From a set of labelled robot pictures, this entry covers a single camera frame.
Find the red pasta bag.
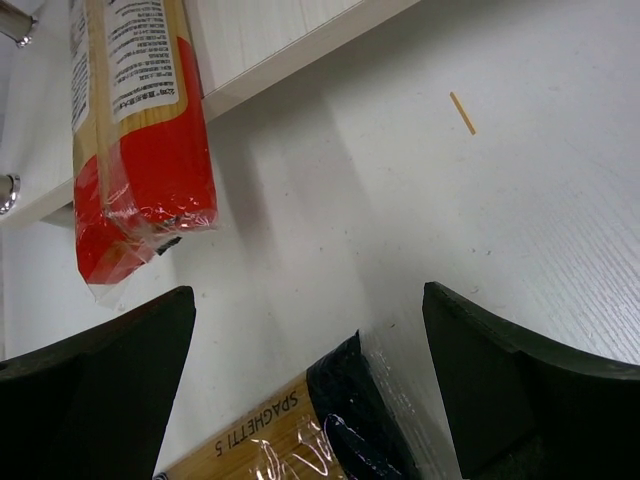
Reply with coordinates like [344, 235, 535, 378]
[69, 1, 218, 305]

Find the loose spaghetti strand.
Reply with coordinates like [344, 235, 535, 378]
[449, 92, 476, 135]

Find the white two-tier shelf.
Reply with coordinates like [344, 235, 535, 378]
[1, 1, 407, 227]

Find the dark blue spaghetti bag left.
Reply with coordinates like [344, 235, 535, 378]
[155, 332, 445, 479]

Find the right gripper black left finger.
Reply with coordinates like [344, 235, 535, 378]
[1, 286, 195, 479]

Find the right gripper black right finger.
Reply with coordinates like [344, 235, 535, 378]
[422, 282, 639, 479]

